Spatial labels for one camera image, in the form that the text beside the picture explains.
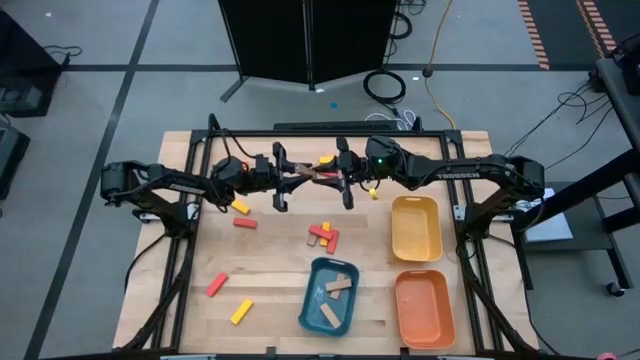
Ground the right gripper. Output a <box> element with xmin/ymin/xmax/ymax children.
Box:
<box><xmin>319</xmin><ymin>135</ymin><xmax>371</xmax><ymax>210</ymax></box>

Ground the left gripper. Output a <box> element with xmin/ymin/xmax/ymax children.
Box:
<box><xmin>248</xmin><ymin>141</ymin><xmax>315</xmax><ymax>212</ymax></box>

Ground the teal plastic bin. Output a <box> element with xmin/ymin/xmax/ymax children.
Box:
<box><xmin>297</xmin><ymin>256</ymin><xmax>361</xmax><ymax>338</ymax></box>

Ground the black bar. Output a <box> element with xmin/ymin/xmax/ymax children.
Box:
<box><xmin>273</xmin><ymin>120</ymin><xmax>402</xmax><ymax>133</ymax></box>

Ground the yellow plastic bin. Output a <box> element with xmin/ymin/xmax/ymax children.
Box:
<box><xmin>390</xmin><ymin>194</ymin><xmax>445</xmax><ymax>264</ymax></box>

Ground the black partition panel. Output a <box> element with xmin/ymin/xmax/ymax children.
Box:
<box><xmin>217</xmin><ymin>0</ymin><xmax>400</xmax><ymax>104</ymax></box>

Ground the orange plastic bin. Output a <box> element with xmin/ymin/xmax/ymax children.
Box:
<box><xmin>393</xmin><ymin>269</ymin><xmax>457</xmax><ymax>351</ymax></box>

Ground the laptop computer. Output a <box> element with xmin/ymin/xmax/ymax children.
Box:
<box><xmin>523</xmin><ymin>187</ymin><xmax>575</xmax><ymax>244</ymax></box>

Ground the low black desk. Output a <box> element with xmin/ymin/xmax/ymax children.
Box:
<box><xmin>514</xmin><ymin>149</ymin><xmax>640</xmax><ymax>297</ymax></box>

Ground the black floor mat striped edge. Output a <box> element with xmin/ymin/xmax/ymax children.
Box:
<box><xmin>516</xmin><ymin>0</ymin><xmax>596</xmax><ymax>71</ymax></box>
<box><xmin>574</xmin><ymin>0</ymin><xmax>640</xmax><ymax>59</ymax></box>

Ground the black and red device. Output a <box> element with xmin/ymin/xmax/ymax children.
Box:
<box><xmin>587</xmin><ymin>67</ymin><xmax>605</xmax><ymax>95</ymax></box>

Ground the black box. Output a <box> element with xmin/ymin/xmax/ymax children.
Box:
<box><xmin>0</xmin><ymin>124</ymin><xmax>32</xmax><ymax>201</ymax></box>

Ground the grey desk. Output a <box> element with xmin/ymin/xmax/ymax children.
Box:
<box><xmin>594</xmin><ymin>55</ymin><xmax>640</xmax><ymax>154</ymax></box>

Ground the black cabinet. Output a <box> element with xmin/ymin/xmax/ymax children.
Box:
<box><xmin>0</xmin><ymin>8</ymin><xmax>65</xmax><ymax>119</ymax></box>

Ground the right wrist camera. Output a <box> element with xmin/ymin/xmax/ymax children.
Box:
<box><xmin>364</xmin><ymin>134</ymin><xmax>402</xmax><ymax>180</ymax></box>

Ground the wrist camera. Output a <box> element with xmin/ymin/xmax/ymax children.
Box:
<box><xmin>211</xmin><ymin>155</ymin><xmax>250</xmax><ymax>191</ymax></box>
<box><xmin>364</xmin><ymin>134</ymin><xmax>402</xmax><ymax>180</ymax></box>

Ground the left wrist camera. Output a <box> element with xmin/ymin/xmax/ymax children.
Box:
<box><xmin>211</xmin><ymin>155</ymin><xmax>250</xmax><ymax>191</ymax></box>

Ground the white cable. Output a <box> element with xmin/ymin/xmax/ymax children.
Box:
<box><xmin>364</xmin><ymin>108</ymin><xmax>417</xmax><ymax>131</ymax></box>

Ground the black coiled cable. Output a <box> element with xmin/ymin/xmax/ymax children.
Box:
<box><xmin>362</xmin><ymin>69</ymin><xmax>408</xmax><ymax>106</ymax></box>

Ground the black aluminium table frame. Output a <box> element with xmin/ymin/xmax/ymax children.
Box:
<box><xmin>114</xmin><ymin>113</ymin><xmax>541</xmax><ymax>357</ymax></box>

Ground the black looped floor cable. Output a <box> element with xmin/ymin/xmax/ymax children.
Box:
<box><xmin>388</xmin><ymin>0</ymin><xmax>414</xmax><ymax>41</ymax></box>

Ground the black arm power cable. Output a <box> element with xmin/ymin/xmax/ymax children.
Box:
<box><xmin>123</xmin><ymin>232</ymin><xmax>169</xmax><ymax>296</ymax></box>

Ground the yellow extension cable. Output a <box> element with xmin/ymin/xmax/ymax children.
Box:
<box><xmin>423</xmin><ymin>0</ymin><xmax>457</xmax><ymax>130</ymax></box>

